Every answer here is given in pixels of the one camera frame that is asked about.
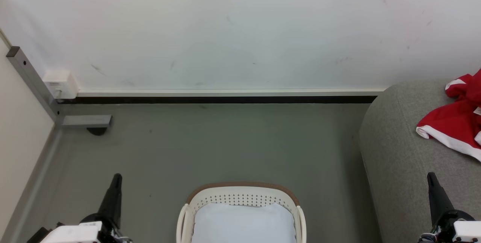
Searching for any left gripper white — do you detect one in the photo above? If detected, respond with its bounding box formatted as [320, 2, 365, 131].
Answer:
[39, 173, 132, 243]

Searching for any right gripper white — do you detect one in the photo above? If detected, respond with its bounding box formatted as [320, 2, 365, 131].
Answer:
[419, 172, 481, 243]

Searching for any red and white garment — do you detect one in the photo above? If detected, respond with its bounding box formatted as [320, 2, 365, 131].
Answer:
[416, 69, 481, 162]

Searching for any grey fabric sofa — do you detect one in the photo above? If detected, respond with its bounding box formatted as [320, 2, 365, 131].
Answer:
[358, 79, 481, 243]

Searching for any white laundry basket brown rim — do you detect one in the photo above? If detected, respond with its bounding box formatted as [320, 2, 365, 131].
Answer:
[176, 182, 307, 243]

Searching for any white cloth basket liner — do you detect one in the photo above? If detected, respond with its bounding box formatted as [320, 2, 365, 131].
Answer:
[191, 202, 298, 243]

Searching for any white and black baseboard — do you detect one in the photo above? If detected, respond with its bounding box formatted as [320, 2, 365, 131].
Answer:
[56, 88, 386, 105]

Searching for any white wall box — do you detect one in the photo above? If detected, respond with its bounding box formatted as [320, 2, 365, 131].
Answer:
[42, 71, 80, 99]

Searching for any grey metal frame leg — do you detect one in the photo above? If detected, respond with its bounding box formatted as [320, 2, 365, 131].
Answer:
[6, 46, 113, 128]

